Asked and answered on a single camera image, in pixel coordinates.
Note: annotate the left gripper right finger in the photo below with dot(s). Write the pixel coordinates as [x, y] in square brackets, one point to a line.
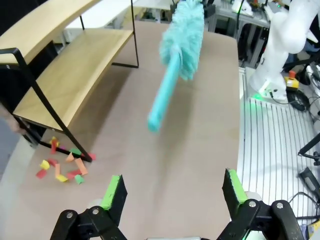
[233, 192]

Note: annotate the pink paper scrap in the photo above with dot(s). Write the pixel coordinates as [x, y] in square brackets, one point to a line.
[62, 147]

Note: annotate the black rectangular device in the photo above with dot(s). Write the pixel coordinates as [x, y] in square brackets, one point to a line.
[310, 180]

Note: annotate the aluminium frame workbench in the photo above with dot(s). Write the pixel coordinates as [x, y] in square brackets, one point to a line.
[225, 15]

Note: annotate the large white table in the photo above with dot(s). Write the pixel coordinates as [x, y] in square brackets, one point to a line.
[105, 15]

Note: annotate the person's right hand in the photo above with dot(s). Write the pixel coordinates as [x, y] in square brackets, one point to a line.
[11, 122]

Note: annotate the yellow emergency stop box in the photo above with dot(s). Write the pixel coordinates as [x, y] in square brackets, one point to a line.
[292, 83]

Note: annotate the orange paper scrap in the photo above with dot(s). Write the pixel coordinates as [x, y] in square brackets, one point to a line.
[70, 158]
[57, 171]
[81, 166]

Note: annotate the slotted aluminium mounting platform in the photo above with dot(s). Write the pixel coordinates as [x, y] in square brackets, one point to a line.
[270, 137]

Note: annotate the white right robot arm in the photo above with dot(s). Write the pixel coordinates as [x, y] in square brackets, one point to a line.
[277, 50]

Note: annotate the green paper scrap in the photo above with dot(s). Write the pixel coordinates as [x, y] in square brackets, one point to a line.
[79, 179]
[75, 151]

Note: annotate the yellow paper scrap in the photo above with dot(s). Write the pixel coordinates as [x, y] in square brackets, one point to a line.
[62, 178]
[45, 164]
[54, 141]

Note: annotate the red paper scrap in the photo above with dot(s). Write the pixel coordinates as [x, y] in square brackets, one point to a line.
[52, 161]
[92, 156]
[41, 173]
[53, 150]
[73, 174]

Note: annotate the black frame wooden shelf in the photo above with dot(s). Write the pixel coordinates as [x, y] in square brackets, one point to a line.
[75, 70]

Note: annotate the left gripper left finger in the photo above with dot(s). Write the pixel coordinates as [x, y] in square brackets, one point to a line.
[115, 197]

